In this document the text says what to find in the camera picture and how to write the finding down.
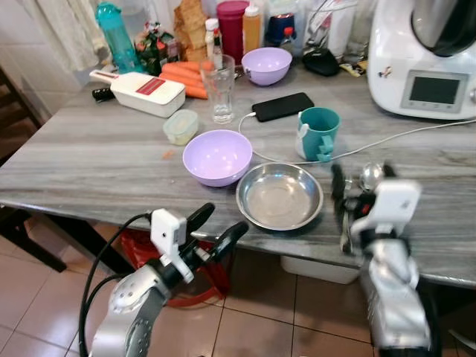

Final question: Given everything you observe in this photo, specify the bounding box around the small white-capped bottle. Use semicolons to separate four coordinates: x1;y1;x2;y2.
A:
205;18;224;69

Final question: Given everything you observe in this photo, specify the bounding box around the orange carrot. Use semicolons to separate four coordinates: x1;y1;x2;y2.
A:
158;73;210;100
164;61;206;80

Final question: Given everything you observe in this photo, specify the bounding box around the silver metal spoon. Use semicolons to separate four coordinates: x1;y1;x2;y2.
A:
360;163;385;191

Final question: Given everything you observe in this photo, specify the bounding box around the teal water bottle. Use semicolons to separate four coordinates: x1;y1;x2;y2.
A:
94;1;142;74

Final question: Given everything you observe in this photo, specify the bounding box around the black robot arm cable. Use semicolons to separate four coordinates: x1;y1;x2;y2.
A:
77;213;154;357

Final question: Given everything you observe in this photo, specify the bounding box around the white kitchen cooking machine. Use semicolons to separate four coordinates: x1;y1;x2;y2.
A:
367;0;476;121

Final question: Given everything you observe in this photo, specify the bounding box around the red plastic stool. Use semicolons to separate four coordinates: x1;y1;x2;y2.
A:
119;228;233;309

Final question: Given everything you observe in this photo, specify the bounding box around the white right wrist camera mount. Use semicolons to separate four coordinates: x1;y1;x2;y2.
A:
350;178;422;243

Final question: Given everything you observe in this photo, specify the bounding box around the orange sauce bottle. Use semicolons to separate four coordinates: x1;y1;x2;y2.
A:
242;6;263;54

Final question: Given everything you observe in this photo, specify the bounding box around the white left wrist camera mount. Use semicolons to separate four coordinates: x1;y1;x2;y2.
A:
150;209;196;283

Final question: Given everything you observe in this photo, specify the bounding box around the small purple plastic bowl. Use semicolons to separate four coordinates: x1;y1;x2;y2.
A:
241;47;293;87

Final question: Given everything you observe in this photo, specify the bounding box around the pack of brown crackers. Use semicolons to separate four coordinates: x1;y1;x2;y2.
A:
173;0;209;63

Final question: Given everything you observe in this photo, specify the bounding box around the magenta plastic jar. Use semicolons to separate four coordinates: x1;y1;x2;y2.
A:
216;0;250;66

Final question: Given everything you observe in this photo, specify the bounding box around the white charging cable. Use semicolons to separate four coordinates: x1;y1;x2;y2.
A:
238;112;476;165

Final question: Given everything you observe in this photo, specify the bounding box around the black pouch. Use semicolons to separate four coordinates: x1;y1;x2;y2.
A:
302;47;342;77

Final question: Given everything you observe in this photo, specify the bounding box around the stainless steel plate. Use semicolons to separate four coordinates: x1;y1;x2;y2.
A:
236;162;324;231

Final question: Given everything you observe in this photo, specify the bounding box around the small black handle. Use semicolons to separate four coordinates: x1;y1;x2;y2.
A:
91;88;115;103

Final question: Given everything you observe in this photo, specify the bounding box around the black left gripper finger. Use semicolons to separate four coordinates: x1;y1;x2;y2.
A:
211;221;250;257
187;202;216;233

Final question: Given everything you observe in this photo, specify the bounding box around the dark wooden chair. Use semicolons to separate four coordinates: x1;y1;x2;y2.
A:
0;65;69;273

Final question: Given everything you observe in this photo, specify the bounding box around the teal ceramic mug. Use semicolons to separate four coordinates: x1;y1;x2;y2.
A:
296;106;341;163

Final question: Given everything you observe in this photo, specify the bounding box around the white storage box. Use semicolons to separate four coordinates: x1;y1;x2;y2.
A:
280;255;362;286

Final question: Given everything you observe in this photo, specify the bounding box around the white vegetable slicer box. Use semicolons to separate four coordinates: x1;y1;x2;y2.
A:
89;69;187;118

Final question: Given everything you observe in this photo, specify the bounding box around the clear drinking glass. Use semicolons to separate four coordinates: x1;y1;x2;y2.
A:
199;55;237;125

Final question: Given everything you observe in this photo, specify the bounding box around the black smartphone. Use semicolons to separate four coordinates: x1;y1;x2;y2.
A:
251;92;315;123

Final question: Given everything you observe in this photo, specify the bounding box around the large purple plastic bowl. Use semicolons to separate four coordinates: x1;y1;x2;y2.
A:
182;129;254;187

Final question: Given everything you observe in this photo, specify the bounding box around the small green-lidded plastic container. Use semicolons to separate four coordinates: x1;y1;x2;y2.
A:
163;109;200;146

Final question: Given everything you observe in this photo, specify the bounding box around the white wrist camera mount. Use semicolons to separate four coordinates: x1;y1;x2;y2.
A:
350;178;422;243
150;209;196;283

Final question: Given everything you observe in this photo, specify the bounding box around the green and red snack package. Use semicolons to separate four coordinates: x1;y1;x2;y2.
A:
135;21;179;75

